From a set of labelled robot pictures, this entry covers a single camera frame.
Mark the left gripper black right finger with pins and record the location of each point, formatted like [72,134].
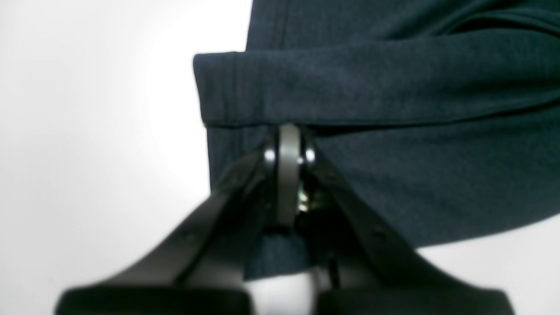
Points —
[365,267]

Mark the dark navy long-sleeve shirt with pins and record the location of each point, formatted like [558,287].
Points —
[443,115]

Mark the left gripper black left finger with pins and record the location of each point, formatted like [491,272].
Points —
[199,268]

